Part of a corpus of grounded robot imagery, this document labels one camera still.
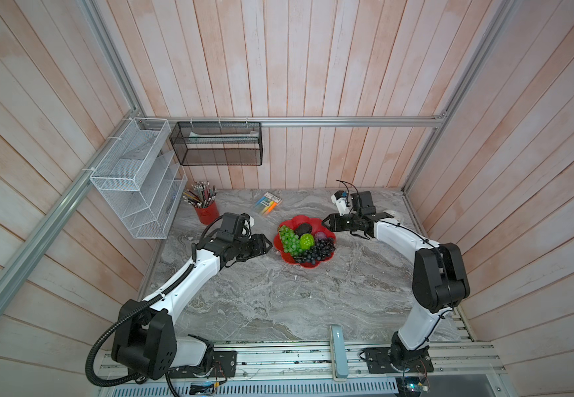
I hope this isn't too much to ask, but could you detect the red flower-shaped fruit bowl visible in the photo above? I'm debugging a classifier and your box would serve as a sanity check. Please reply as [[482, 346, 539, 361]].
[[273, 215, 336, 267]]

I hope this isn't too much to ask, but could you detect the dark purple grape bunch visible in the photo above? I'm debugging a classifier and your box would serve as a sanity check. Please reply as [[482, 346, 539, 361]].
[[294, 238, 336, 268]]

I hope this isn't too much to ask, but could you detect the green grape bunch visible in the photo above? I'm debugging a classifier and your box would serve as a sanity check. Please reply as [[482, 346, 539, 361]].
[[279, 225, 301, 256]]

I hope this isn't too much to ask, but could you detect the dark avocado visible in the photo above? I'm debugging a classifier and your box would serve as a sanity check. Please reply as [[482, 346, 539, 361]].
[[294, 223, 313, 237]]

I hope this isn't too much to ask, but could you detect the green textured fruit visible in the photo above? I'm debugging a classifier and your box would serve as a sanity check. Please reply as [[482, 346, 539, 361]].
[[299, 233, 316, 251]]

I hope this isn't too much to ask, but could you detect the purple round fruit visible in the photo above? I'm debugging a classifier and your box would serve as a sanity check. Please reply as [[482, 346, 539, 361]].
[[314, 232, 328, 241]]

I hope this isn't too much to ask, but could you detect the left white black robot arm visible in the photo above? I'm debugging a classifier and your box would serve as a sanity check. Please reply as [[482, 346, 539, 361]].
[[85, 213, 272, 387]]

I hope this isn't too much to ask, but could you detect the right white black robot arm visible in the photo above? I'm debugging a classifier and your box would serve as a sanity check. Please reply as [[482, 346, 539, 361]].
[[323, 190, 471, 372]]

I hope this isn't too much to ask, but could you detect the red pencil cup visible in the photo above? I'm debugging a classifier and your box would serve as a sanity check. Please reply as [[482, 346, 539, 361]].
[[194, 201, 220, 225]]

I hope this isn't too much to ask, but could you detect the colourful marker pack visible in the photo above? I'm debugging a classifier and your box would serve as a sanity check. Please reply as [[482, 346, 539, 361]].
[[253, 192, 282, 217]]

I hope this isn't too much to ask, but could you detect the bundle of pencils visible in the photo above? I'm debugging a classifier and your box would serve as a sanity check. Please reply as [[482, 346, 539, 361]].
[[183, 182, 218, 209]]

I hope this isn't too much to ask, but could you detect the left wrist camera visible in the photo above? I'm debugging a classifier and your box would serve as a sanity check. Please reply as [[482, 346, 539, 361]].
[[241, 213, 254, 236]]

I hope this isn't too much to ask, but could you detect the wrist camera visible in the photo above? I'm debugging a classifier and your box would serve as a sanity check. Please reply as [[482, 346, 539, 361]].
[[331, 190, 351, 216], [241, 213, 254, 236]]

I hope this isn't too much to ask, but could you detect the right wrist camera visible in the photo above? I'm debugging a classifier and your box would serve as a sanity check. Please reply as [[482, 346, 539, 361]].
[[331, 190, 351, 216]]

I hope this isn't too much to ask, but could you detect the black mesh wall basket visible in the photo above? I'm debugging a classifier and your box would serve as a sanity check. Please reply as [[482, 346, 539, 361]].
[[170, 121, 264, 166]]

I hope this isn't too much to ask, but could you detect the white wire mesh shelf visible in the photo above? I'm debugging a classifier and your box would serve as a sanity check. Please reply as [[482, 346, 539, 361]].
[[90, 117, 188, 240]]

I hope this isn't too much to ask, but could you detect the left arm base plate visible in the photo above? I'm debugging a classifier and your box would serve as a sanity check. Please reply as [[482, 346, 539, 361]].
[[169, 350, 237, 380]]

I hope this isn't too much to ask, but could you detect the grey upright bracket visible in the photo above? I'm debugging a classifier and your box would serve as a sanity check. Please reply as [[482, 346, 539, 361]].
[[330, 324, 349, 382]]

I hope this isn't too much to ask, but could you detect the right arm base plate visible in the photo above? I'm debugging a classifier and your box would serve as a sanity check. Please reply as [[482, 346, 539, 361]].
[[360, 345, 434, 374]]

